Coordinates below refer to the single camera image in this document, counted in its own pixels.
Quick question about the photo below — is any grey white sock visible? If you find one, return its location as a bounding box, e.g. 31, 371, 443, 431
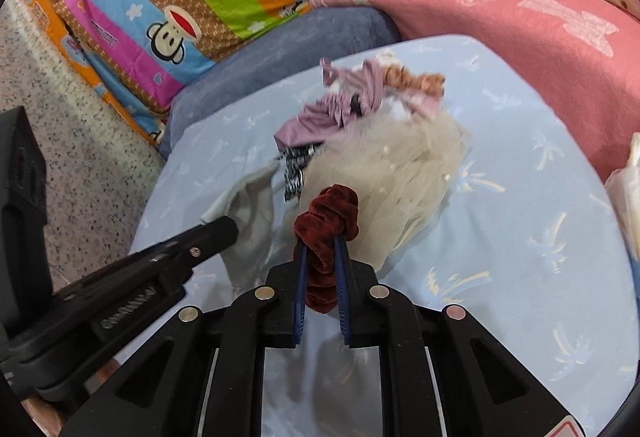
201, 160, 295, 294

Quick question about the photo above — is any dark red velvet scrunchie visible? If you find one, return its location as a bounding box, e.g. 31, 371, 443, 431
294, 185, 359, 313

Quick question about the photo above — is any beige tulle fabric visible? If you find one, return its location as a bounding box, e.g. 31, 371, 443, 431
298, 112, 470, 271

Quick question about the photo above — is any mauve drawstring bag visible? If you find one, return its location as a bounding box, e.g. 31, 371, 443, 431
273, 58, 384, 151

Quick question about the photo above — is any spotted tan scrunchie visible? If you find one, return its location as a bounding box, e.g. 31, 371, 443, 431
383, 64, 446, 98

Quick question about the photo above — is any white-lined round trash bin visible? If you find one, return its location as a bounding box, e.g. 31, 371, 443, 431
605, 132, 640, 261

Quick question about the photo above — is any leopard print fabric strip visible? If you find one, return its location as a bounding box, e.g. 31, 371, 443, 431
280, 144, 322, 202

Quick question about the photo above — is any dark blue plush pillow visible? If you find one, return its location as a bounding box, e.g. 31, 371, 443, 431
160, 7, 400, 159

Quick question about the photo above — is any pink fleece blanket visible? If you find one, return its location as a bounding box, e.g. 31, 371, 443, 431
310, 0, 639, 178

